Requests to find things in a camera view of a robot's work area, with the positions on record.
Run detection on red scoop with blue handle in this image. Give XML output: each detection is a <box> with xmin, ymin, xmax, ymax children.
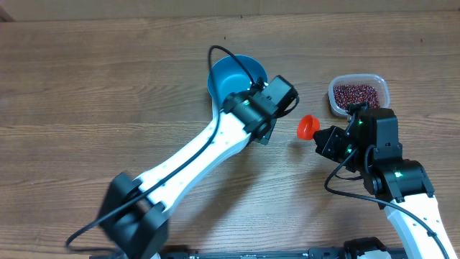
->
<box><xmin>297</xmin><ymin>114</ymin><xmax>321</xmax><ymax>140</ymax></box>

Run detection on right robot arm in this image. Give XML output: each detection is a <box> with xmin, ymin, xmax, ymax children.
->
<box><xmin>312</xmin><ymin>103</ymin><xmax>456</xmax><ymax>258</ymax></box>

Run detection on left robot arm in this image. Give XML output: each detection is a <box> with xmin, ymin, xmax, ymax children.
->
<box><xmin>99</xmin><ymin>76</ymin><xmax>298</xmax><ymax>258</ymax></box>

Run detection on blue metal bowl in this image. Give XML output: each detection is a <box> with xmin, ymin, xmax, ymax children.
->
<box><xmin>207</xmin><ymin>55</ymin><xmax>268</xmax><ymax>106</ymax></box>

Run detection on red beans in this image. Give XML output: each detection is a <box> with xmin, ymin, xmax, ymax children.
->
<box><xmin>333</xmin><ymin>84</ymin><xmax>380</xmax><ymax>110</ymax></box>

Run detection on clear plastic container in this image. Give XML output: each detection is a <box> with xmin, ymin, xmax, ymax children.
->
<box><xmin>328</xmin><ymin>73</ymin><xmax>391</xmax><ymax>117</ymax></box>

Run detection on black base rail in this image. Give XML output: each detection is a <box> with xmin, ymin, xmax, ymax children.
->
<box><xmin>154</xmin><ymin>237</ymin><xmax>412</xmax><ymax>259</ymax></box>

